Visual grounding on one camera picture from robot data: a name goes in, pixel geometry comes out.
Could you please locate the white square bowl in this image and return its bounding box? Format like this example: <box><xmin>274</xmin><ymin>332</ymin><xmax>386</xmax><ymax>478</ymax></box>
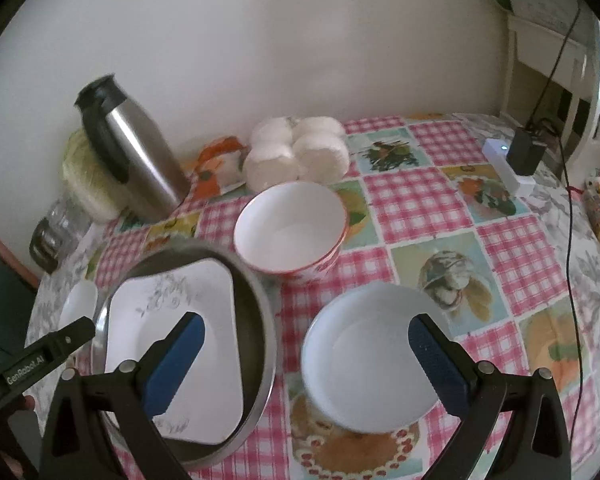
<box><xmin>59</xmin><ymin>280</ymin><xmax>99</xmax><ymax>331</ymax></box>

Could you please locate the white power strip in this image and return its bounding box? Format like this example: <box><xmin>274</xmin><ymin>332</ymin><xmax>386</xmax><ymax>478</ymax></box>
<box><xmin>482</xmin><ymin>137</ymin><xmax>537</xmax><ymax>196</ymax></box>

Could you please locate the black power adapter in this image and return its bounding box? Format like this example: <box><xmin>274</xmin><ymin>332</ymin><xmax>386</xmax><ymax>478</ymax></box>
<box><xmin>509</xmin><ymin>127</ymin><xmax>549</xmax><ymax>177</ymax></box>

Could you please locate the white square floral plate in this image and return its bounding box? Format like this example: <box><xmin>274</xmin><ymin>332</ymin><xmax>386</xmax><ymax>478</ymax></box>
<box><xmin>102</xmin><ymin>257</ymin><xmax>246</xmax><ymax>446</ymax></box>

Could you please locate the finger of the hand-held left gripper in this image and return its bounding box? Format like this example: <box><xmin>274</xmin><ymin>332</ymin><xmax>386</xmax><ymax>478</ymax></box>
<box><xmin>24</xmin><ymin>316</ymin><xmax>97</xmax><ymax>365</ymax></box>

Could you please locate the glass jar with dark lid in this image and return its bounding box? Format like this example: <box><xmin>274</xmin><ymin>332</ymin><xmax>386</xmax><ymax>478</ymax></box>
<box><xmin>31</xmin><ymin>217</ymin><xmax>68</xmax><ymax>275</ymax></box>

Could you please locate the white round bowl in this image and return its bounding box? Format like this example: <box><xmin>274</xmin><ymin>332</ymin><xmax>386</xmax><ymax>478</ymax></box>
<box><xmin>300</xmin><ymin>282</ymin><xmax>453</xmax><ymax>433</ymax></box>

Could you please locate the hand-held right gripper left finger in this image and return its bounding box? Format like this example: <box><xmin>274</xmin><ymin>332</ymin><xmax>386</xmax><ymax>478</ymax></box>
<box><xmin>40</xmin><ymin>311</ymin><xmax>207</xmax><ymax>480</ymax></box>

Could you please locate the stainless steel basin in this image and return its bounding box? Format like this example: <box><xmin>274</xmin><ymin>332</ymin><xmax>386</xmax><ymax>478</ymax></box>
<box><xmin>91</xmin><ymin>240</ymin><xmax>277</xmax><ymax>471</ymax></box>

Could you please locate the stainless steel thermos jug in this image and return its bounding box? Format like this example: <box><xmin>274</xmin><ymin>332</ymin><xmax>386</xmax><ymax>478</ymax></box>
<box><xmin>75</xmin><ymin>74</ymin><xmax>191</xmax><ymax>222</ymax></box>

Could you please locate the white wooden chair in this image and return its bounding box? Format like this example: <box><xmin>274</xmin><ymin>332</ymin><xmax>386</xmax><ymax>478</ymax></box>
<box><xmin>500</xmin><ymin>10</ymin><xmax>600</xmax><ymax>161</ymax></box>

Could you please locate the yellowish covered container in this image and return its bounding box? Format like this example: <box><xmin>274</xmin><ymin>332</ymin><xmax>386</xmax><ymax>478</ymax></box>
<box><xmin>61</xmin><ymin>127</ymin><xmax>126</xmax><ymax>223</ymax></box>

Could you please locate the pack of white tissue rolls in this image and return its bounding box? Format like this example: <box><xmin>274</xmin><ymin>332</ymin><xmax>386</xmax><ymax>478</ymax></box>
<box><xmin>242</xmin><ymin>116</ymin><xmax>351</xmax><ymax>193</ymax></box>

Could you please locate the clear drinking glass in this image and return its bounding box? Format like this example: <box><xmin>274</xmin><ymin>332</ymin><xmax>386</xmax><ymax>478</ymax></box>
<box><xmin>47</xmin><ymin>197</ymin><xmax>90</xmax><ymax>243</ymax></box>

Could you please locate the pink checkered tablecloth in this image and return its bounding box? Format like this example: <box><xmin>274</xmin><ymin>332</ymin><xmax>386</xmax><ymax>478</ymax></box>
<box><xmin>82</xmin><ymin>112</ymin><xmax>600</xmax><ymax>480</ymax></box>

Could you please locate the dark green chair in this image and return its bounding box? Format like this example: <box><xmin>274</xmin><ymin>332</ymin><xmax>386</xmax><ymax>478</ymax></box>
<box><xmin>0</xmin><ymin>217</ymin><xmax>41</xmax><ymax>361</ymax></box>

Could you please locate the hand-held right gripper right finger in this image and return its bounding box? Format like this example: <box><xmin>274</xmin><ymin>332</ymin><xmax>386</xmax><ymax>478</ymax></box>
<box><xmin>407</xmin><ymin>312</ymin><xmax>571</xmax><ymax>480</ymax></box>

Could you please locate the orange printed packet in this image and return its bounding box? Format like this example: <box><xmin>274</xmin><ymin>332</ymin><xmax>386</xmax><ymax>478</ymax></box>
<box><xmin>187</xmin><ymin>135</ymin><xmax>251</xmax><ymax>201</ymax></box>

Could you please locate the black charging cable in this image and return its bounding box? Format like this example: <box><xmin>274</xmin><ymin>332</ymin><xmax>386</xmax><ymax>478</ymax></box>
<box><xmin>542</xmin><ymin>119</ymin><xmax>590</xmax><ymax>467</ymax></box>

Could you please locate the strawberry print bowl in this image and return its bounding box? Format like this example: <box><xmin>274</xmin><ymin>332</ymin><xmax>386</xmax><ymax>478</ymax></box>
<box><xmin>233</xmin><ymin>182</ymin><xmax>349</xmax><ymax>286</ymax></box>

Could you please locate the black power cable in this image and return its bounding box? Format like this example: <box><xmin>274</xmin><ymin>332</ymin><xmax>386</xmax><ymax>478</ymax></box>
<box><xmin>527</xmin><ymin>0</ymin><xmax>582</xmax><ymax>131</ymax></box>

